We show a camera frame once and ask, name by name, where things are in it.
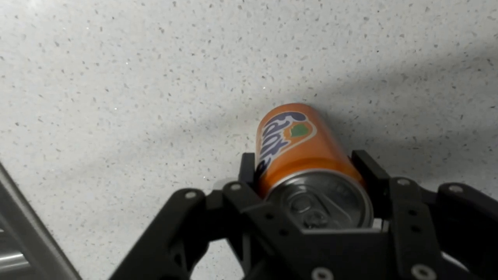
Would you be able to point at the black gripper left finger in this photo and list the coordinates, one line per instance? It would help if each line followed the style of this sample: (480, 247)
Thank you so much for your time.
(181, 233)

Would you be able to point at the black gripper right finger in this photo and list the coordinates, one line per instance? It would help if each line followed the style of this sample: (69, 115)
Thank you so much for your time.
(415, 222)

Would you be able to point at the orange Fanta soda can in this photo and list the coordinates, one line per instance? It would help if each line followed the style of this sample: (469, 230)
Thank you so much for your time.
(304, 160)

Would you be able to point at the stainless steel double sink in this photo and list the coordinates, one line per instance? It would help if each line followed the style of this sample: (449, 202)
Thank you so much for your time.
(26, 243)

